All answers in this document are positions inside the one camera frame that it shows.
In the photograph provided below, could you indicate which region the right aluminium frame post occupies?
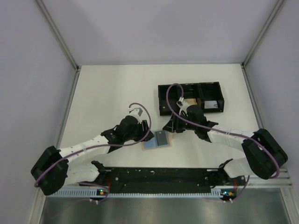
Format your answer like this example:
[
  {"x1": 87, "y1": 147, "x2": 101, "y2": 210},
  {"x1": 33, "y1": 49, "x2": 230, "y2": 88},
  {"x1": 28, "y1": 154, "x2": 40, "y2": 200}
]
[{"x1": 241, "y1": 0, "x2": 287, "y2": 128}]

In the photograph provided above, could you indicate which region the gold cards stack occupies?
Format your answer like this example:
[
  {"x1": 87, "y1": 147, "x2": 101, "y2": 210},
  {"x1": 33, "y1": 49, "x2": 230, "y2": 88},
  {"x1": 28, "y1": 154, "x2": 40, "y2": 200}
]
[{"x1": 185, "y1": 98, "x2": 198, "y2": 105}]

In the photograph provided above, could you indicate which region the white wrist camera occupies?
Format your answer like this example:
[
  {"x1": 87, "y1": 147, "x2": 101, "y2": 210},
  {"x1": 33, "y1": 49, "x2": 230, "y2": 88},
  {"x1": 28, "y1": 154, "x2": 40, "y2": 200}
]
[
  {"x1": 128, "y1": 107, "x2": 143, "y2": 117},
  {"x1": 177, "y1": 97, "x2": 190, "y2": 115}
]

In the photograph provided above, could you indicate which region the aluminium frame post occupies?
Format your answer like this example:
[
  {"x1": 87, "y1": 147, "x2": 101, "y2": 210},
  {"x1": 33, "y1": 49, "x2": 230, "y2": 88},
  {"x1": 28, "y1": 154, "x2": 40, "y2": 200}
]
[
  {"x1": 241, "y1": 0, "x2": 287, "y2": 128},
  {"x1": 34, "y1": 0, "x2": 81, "y2": 147}
]

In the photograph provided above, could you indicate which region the beige card holder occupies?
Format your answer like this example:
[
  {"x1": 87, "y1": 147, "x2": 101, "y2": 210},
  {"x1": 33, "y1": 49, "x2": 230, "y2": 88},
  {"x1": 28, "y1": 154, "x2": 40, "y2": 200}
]
[{"x1": 142, "y1": 138, "x2": 171, "y2": 150}]

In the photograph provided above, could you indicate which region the aluminium front rail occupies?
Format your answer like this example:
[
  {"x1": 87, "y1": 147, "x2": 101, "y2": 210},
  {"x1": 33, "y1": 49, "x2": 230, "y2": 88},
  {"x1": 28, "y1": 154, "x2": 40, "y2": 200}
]
[{"x1": 37, "y1": 169, "x2": 292, "y2": 187}]

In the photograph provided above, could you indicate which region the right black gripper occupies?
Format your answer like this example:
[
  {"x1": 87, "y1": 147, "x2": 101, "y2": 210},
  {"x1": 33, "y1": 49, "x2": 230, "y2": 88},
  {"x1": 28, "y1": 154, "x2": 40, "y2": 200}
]
[{"x1": 163, "y1": 112, "x2": 198, "y2": 133}]

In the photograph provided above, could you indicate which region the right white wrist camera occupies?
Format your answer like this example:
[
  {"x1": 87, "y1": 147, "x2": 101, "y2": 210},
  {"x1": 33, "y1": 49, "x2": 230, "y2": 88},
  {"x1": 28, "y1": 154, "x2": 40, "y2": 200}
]
[{"x1": 177, "y1": 97, "x2": 190, "y2": 115}]

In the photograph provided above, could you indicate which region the silver card in tray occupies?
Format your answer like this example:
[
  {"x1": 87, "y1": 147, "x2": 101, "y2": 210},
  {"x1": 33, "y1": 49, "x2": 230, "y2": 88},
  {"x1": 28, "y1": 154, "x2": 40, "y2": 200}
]
[{"x1": 204, "y1": 100, "x2": 218, "y2": 109}]

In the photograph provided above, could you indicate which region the left aluminium frame post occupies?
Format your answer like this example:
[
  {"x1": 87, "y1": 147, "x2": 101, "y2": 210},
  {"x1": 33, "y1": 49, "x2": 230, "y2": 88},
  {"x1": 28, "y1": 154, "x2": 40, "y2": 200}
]
[{"x1": 34, "y1": 0, "x2": 81, "y2": 147}]

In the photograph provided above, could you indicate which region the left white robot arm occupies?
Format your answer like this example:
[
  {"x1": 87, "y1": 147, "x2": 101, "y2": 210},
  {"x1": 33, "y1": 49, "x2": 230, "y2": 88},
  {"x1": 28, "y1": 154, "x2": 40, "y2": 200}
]
[{"x1": 31, "y1": 115, "x2": 154, "y2": 196}]

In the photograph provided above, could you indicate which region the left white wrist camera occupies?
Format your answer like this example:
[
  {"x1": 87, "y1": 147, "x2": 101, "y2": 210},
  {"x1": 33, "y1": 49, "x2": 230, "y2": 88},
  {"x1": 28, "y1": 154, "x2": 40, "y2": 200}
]
[{"x1": 128, "y1": 107, "x2": 143, "y2": 117}]

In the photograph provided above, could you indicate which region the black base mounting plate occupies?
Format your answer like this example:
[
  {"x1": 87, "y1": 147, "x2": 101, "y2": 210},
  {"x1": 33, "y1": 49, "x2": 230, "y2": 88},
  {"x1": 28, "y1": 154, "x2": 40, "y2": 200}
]
[{"x1": 91, "y1": 167, "x2": 245, "y2": 194}]

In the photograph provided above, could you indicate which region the dark grey card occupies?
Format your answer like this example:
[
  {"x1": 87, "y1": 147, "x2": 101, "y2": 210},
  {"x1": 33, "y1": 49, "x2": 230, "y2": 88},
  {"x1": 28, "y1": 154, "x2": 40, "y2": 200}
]
[{"x1": 155, "y1": 130, "x2": 169, "y2": 147}]

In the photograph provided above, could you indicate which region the grey slotted cable duct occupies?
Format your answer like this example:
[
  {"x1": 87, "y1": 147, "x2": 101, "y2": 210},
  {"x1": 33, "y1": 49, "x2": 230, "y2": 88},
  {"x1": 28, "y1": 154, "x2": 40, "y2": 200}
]
[{"x1": 49, "y1": 188, "x2": 234, "y2": 199}]

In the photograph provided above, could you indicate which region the black three-compartment tray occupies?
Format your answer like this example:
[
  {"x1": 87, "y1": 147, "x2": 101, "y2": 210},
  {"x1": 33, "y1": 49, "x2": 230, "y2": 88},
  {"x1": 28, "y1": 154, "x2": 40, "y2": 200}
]
[{"x1": 169, "y1": 82, "x2": 225, "y2": 113}]

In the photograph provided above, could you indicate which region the light blue card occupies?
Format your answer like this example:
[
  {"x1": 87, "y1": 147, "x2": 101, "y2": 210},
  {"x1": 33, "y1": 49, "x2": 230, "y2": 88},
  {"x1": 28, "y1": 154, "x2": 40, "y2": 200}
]
[{"x1": 143, "y1": 137, "x2": 157, "y2": 150}]

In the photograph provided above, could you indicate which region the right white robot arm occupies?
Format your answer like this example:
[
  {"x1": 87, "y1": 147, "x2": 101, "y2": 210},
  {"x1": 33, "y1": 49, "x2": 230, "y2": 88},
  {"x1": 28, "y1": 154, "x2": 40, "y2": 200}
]
[{"x1": 163, "y1": 105, "x2": 288, "y2": 185}]

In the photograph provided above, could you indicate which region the purple cable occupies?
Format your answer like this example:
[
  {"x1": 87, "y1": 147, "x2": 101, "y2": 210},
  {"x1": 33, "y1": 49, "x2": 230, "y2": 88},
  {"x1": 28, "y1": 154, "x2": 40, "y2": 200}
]
[
  {"x1": 34, "y1": 102, "x2": 153, "y2": 206},
  {"x1": 166, "y1": 83, "x2": 281, "y2": 203}
]

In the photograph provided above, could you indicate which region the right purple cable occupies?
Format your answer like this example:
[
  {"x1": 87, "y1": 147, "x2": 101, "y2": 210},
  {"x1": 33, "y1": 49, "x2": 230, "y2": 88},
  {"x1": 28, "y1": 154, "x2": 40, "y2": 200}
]
[{"x1": 166, "y1": 83, "x2": 281, "y2": 203}]

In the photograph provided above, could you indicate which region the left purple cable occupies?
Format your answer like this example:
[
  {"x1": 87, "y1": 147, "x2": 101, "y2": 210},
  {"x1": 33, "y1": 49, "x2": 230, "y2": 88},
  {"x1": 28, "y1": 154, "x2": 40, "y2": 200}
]
[{"x1": 34, "y1": 102, "x2": 153, "y2": 206}]

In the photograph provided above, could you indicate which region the steel sheet front panel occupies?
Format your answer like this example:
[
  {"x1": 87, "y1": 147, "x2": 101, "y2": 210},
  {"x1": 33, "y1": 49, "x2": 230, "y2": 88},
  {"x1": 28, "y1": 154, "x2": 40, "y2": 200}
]
[{"x1": 40, "y1": 189, "x2": 291, "y2": 224}]

